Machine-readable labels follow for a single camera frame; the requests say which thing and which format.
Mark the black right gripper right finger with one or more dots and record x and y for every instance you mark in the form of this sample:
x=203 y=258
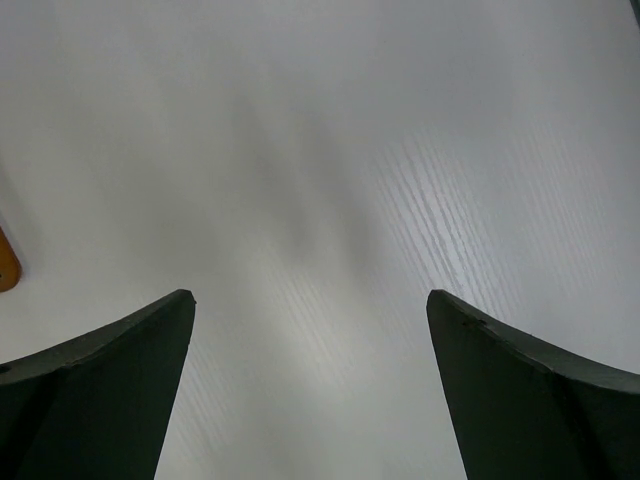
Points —
x=523 y=408

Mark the brown wooden two-tier shelf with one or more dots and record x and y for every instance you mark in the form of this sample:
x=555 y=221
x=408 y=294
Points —
x=10 y=267

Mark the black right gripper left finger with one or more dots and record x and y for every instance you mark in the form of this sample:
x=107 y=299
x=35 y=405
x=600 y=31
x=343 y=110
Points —
x=97 y=406

